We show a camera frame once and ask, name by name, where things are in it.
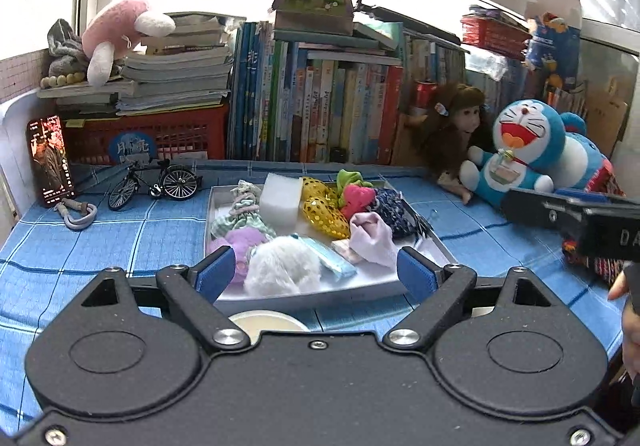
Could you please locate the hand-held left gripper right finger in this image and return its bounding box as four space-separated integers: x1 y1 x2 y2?
382 247 566 353

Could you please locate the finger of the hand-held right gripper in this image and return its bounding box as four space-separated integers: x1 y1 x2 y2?
501 188 586 231

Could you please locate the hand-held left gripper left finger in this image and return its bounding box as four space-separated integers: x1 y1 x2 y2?
79 246 252 353

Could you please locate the purple plush toy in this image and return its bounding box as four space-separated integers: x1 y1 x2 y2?
207 228 271 284

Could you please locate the pale pink cloth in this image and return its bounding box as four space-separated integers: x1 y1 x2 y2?
348 212 398 269

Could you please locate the white box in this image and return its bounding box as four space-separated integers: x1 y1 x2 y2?
204 176 458 314

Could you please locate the navy floral cloth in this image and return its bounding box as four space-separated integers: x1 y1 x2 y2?
372 188 418 239

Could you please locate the white fluffy ball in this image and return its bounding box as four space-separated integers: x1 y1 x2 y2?
243 236 323 297

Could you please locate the pink fuzzy hair tie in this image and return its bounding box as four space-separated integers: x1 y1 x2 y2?
229 191 262 219

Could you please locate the light blue packet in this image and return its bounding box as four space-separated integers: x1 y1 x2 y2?
290 233 358 281

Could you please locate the hot pink scrunchie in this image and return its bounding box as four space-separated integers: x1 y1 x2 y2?
340 184 377 221

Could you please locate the white sponge cube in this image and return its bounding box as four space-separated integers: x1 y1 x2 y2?
259 173 304 227

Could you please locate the gold sequin bow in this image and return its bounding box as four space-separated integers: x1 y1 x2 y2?
300 177 351 240

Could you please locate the green scrunchie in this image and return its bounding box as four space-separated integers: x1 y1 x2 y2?
336 169 376 199

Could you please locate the person's right hand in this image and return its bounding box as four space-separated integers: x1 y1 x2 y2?
607 267 633 303

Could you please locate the black binder clip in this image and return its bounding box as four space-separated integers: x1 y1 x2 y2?
412 210 441 251

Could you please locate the large paper cup with drawing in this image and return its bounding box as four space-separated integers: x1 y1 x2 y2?
227 310 312 344

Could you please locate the blue cat plush toy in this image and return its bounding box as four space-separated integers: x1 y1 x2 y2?
460 98 568 209

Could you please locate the blue checked blanket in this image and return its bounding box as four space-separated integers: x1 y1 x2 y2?
0 160 626 427

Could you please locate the miniature black bicycle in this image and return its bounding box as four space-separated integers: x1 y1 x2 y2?
107 158 204 211

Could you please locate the brown cardboard box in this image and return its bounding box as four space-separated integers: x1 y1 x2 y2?
580 80 631 161

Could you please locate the brown haired monkey doll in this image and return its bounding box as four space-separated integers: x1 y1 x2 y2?
407 82 493 204

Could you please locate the large red plastic basket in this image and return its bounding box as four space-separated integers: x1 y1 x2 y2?
62 104 231 167

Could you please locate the clear plastic bag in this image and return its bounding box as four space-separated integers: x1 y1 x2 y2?
465 48 516 81

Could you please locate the red drink can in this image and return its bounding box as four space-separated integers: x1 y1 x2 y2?
414 80 440 110

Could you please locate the blue toy figure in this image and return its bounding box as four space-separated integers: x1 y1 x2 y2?
524 13 583 86

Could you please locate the small red plastic basket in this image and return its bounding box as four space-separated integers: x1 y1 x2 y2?
460 14 533 60

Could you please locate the row of upright books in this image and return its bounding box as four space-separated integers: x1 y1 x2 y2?
227 20 466 167

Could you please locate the smartphone with lit screen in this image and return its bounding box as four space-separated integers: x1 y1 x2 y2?
27 115 77 209

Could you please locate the stack of flat books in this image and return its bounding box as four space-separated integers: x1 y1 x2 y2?
37 13 246 117

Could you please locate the white cardboard sheet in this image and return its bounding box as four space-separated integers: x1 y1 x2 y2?
0 93 66 217

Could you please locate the pink and white plush toy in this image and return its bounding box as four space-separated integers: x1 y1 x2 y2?
81 0 177 86

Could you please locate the grey knitted cloth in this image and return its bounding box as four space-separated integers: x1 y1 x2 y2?
47 18 88 76

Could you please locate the string of pale beads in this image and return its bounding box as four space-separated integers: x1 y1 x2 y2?
40 70 88 89

